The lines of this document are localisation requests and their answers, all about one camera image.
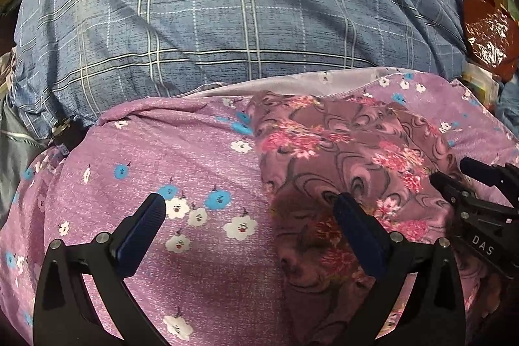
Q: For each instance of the mauve pink floral garment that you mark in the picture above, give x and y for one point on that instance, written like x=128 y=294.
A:
x=313 y=149

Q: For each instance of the blue plaid pillow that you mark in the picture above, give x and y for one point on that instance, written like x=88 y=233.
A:
x=78 y=58

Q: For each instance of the red foil packet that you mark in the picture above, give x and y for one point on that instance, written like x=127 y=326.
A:
x=492 y=37

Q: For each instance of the purple floral bedsheet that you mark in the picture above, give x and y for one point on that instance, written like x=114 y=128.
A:
x=211 y=276

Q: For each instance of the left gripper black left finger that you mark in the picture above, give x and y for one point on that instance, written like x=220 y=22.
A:
x=63 y=311

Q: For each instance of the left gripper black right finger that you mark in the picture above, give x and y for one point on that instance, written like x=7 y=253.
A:
x=417 y=297

